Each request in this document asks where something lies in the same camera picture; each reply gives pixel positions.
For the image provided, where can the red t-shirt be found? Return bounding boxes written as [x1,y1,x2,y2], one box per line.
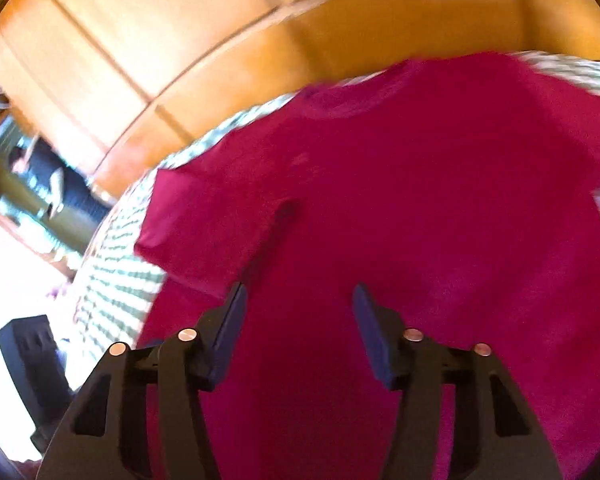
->
[132,52,600,480]

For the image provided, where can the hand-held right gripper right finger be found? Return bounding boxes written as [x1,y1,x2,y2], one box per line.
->
[352,284,563,480]

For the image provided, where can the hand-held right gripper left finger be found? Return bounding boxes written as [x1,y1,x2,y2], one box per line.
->
[37,282,249,480]

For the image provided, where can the green white checked blanket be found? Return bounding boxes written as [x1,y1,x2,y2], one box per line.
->
[72,50,600,356]

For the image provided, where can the mirror with wooden frame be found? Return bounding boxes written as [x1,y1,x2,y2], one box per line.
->
[0,110,113,281]

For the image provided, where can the wooden wardrobe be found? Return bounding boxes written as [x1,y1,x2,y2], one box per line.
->
[0,0,600,206]

